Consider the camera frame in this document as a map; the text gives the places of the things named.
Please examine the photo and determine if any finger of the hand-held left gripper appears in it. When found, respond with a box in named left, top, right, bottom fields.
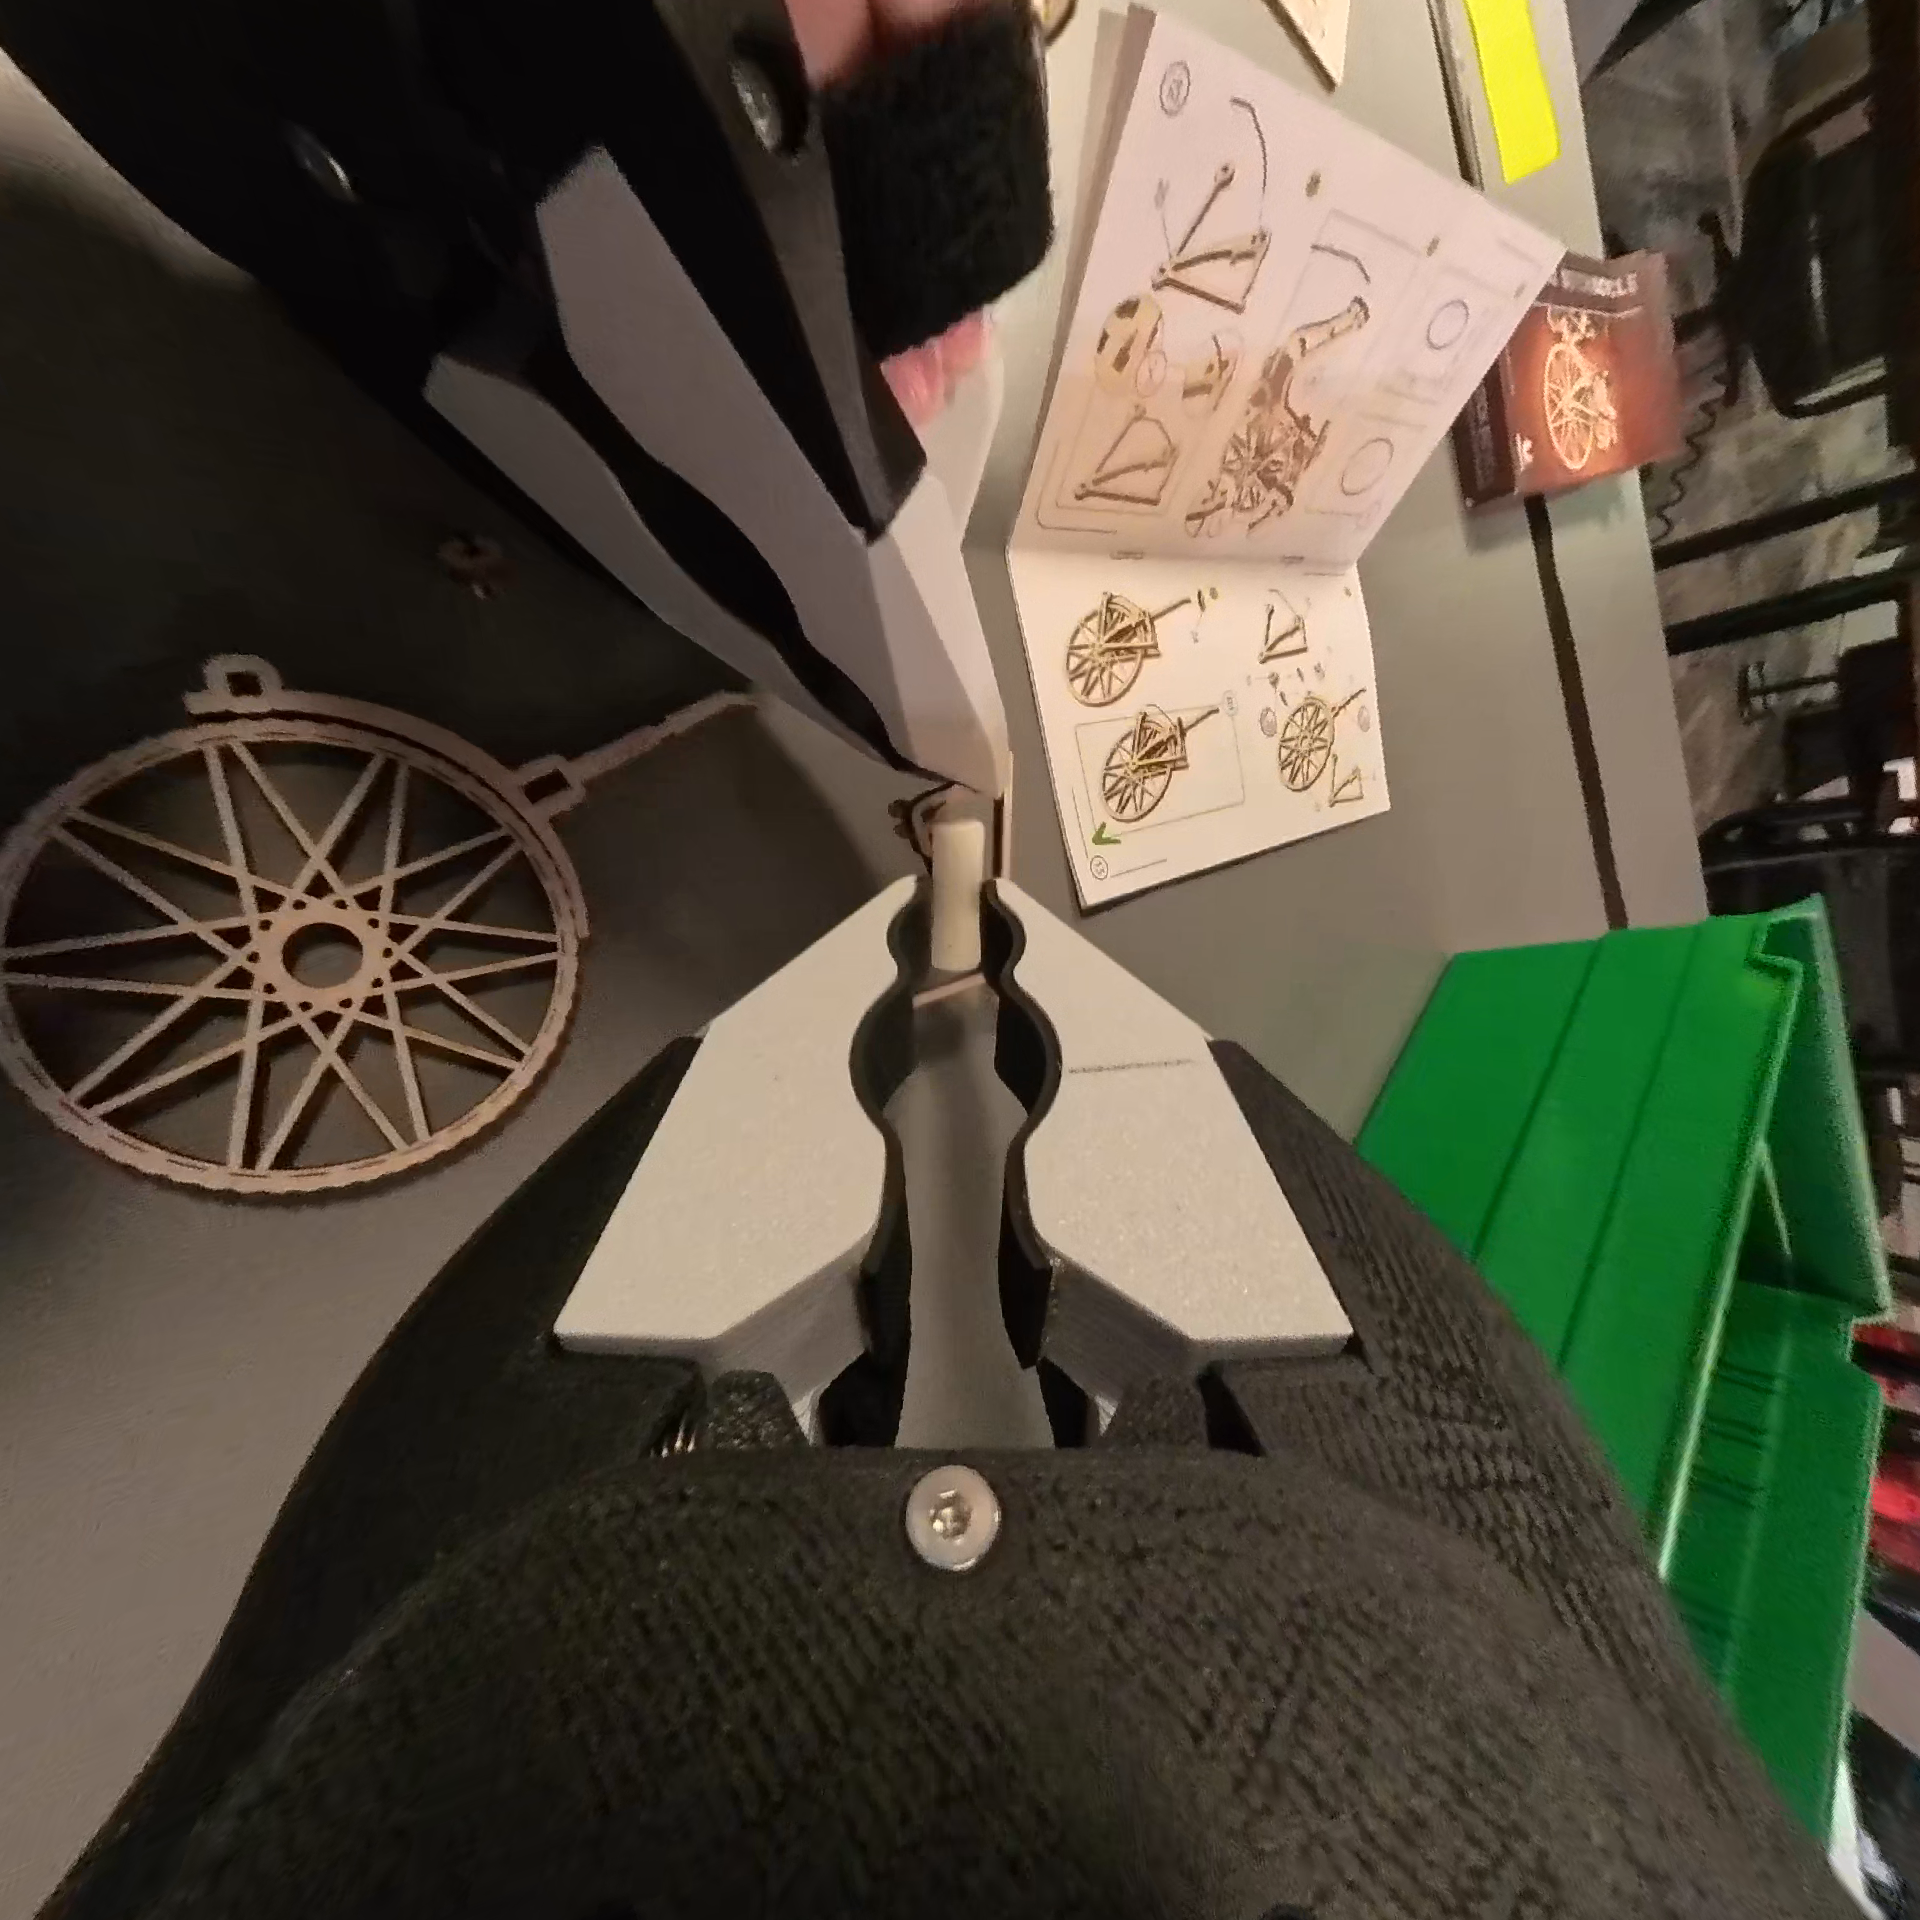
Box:
left=422, top=320, right=934, bottom=780
left=527, top=147, right=1009, bottom=800

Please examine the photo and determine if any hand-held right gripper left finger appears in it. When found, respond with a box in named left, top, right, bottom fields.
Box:
left=548, top=873, right=929, bottom=1450

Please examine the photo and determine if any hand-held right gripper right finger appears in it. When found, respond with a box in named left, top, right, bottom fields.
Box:
left=983, top=880, right=1361, bottom=1450

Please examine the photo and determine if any wooden spoked wheel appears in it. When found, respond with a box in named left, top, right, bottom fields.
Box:
left=0, top=721, right=589, bottom=1202

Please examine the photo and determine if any pale wax stick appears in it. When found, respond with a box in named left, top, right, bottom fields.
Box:
left=918, top=814, right=994, bottom=998

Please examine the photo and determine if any wooden parts sheet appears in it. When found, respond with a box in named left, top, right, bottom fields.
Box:
left=1263, top=0, right=1355, bottom=88

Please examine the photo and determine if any dark red model kit box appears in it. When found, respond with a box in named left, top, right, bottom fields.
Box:
left=1451, top=251, right=1685, bottom=515

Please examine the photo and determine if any person's left hand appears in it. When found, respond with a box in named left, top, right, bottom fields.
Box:
left=802, top=0, right=1037, bottom=441

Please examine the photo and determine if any white instruction booklet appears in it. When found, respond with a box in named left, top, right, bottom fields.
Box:
left=1001, top=0, right=1566, bottom=912

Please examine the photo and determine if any green plastic bin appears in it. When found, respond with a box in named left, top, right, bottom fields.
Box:
left=1641, top=1275, right=1889, bottom=1870
left=1357, top=892, right=1895, bottom=1518

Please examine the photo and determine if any yellow sticky note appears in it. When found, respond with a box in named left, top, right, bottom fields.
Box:
left=1463, top=0, right=1561, bottom=185

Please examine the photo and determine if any black office chair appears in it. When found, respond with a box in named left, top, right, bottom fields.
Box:
left=1703, top=83, right=1920, bottom=422

